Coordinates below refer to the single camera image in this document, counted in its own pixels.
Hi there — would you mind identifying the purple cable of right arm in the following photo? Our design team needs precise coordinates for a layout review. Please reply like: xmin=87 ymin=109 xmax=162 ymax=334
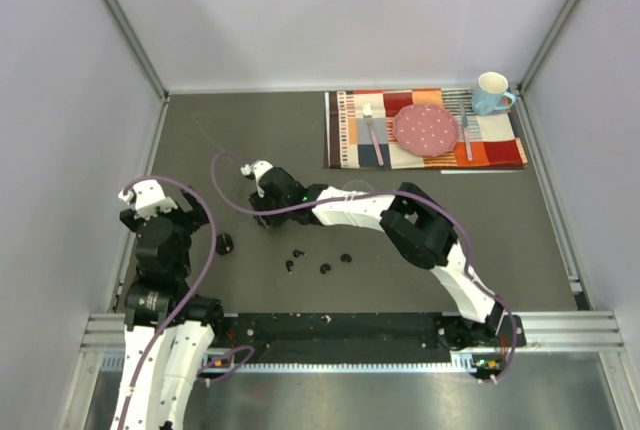
xmin=210 ymin=151 xmax=521 ymax=386

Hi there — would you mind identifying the pink-handled metal fork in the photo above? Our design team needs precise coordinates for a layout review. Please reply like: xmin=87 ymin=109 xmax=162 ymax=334
xmin=362 ymin=104 xmax=385 ymax=167

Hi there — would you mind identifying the pink polka-dot plate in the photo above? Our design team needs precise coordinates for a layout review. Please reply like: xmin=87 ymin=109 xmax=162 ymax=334
xmin=392 ymin=103 xmax=460 ymax=158

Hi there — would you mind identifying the clear plastic cup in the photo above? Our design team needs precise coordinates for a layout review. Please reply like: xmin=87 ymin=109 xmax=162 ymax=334
xmin=343 ymin=179 xmax=374 ymax=193

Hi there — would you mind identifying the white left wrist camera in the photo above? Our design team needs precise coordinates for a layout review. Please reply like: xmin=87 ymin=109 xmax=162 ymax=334
xmin=118 ymin=179 xmax=178 ymax=220

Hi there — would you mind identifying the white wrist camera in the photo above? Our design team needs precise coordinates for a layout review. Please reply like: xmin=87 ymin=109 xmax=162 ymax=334
xmin=240 ymin=160 xmax=273 ymax=198
xmin=118 ymin=179 xmax=178 ymax=220

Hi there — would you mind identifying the glossy black gold-striped earbud case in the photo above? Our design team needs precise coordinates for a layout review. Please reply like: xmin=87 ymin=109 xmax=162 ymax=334
xmin=215 ymin=233 xmax=234 ymax=255

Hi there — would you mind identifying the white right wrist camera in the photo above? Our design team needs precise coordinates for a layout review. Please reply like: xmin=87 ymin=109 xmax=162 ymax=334
xmin=240 ymin=160 xmax=273 ymax=198

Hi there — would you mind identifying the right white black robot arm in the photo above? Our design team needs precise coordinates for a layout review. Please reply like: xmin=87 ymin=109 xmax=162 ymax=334
xmin=241 ymin=160 xmax=519 ymax=350

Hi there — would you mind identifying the colourful patchwork placemat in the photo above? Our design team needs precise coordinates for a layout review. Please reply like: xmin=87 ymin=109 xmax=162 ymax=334
xmin=324 ymin=88 xmax=528 ymax=170

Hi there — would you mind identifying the light blue mug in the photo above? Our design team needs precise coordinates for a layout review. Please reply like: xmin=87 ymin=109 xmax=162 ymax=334
xmin=472 ymin=71 xmax=516 ymax=116

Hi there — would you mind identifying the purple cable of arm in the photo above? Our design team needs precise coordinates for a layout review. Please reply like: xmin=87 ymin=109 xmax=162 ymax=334
xmin=115 ymin=175 xmax=256 ymax=430
xmin=210 ymin=151 xmax=521 ymax=386

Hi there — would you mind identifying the pink-handled metal knife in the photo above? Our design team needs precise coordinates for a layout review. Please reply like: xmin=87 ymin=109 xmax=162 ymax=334
xmin=459 ymin=102 xmax=473 ymax=161

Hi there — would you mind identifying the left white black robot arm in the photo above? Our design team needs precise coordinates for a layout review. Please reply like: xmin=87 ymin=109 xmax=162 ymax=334
xmin=111 ymin=179 xmax=227 ymax=429

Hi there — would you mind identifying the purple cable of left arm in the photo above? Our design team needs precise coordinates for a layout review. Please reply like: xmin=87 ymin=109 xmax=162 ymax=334
xmin=115 ymin=175 xmax=256 ymax=430

